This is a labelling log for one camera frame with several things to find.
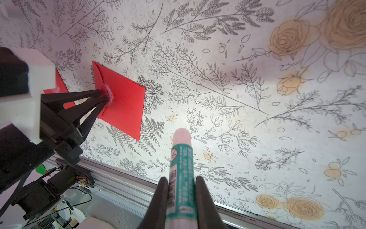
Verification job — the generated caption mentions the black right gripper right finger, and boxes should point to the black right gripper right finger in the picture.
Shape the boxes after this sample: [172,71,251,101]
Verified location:
[195,176,227,229]

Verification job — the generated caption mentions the green white glue stick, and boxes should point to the green white glue stick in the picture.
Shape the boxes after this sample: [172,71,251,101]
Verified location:
[165,128,198,229]

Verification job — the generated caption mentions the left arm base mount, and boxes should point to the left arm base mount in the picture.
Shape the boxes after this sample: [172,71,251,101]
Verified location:
[11,158,95,220]

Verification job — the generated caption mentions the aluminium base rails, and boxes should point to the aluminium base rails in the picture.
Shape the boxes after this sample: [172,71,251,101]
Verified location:
[78,157,289,229]

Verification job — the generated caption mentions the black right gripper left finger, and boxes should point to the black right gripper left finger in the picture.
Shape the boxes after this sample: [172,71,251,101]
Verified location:
[138,177,168,229]

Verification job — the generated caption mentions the red envelope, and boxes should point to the red envelope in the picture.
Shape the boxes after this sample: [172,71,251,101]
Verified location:
[92,62,146,141]
[43,69,76,109]

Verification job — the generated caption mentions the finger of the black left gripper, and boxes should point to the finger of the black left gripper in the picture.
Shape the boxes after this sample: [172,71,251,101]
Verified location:
[41,90,103,106]
[59,95,109,140]

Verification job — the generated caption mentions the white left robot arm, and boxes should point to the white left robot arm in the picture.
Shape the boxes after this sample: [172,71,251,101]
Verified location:
[1,90,109,191]

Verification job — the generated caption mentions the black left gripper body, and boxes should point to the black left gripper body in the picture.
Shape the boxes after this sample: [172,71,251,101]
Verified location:
[40,102,84,166]

